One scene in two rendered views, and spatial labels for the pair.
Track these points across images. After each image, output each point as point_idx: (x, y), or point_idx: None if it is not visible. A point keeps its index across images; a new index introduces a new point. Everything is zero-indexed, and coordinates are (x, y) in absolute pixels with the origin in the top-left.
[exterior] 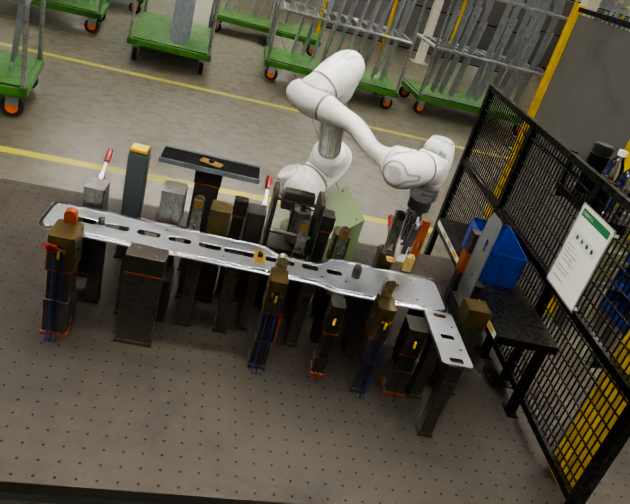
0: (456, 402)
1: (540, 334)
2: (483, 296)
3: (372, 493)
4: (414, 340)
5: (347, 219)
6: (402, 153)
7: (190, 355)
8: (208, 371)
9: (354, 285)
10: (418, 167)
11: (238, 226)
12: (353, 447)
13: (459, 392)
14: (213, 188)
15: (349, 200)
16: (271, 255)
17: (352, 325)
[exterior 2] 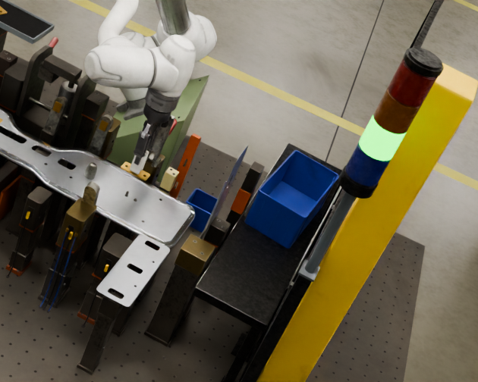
0: (163, 355)
1: (259, 304)
2: (232, 243)
3: None
4: (106, 262)
5: (173, 114)
6: (110, 45)
7: None
8: None
9: (77, 184)
10: (119, 65)
11: None
12: None
13: (178, 346)
14: None
15: (194, 93)
16: (6, 126)
17: None
